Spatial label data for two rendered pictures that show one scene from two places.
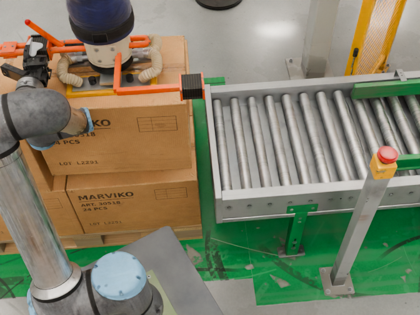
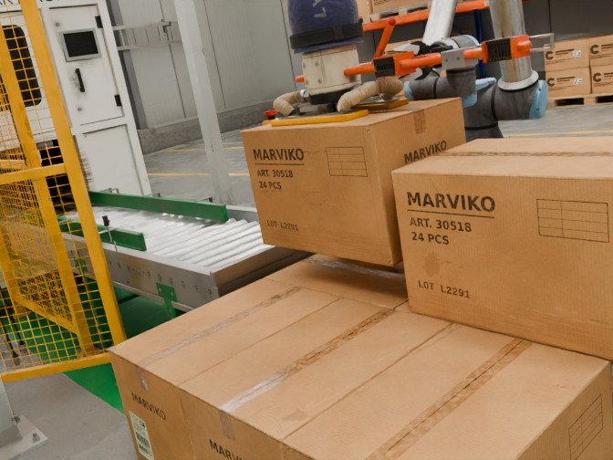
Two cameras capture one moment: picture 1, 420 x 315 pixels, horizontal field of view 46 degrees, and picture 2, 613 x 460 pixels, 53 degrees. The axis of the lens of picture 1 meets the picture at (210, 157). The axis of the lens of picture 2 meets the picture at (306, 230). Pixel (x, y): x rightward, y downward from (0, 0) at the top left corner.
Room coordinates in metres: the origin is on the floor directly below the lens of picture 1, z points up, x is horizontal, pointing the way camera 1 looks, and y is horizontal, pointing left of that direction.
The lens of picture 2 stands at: (2.85, 1.83, 1.27)
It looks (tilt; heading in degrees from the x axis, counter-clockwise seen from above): 15 degrees down; 232
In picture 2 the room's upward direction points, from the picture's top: 10 degrees counter-clockwise
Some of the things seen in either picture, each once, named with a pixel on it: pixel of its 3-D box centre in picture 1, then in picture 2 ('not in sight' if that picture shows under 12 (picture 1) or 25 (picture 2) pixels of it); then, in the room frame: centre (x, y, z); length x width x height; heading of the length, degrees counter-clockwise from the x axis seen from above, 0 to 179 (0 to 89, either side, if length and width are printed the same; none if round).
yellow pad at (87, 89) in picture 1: (111, 81); (358, 102); (1.40, 0.36, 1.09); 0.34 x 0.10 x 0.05; 92
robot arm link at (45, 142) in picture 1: (40, 130); (458, 88); (1.17, 0.59, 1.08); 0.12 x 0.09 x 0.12; 104
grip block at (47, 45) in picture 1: (40, 47); (394, 65); (1.48, 0.61, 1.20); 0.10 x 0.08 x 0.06; 2
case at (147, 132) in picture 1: (117, 106); (354, 176); (1.49, 0.38, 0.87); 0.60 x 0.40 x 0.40; 91
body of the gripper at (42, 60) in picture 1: (35, 72); (423, 58); (1.35, 0.60, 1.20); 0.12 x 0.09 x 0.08; 2
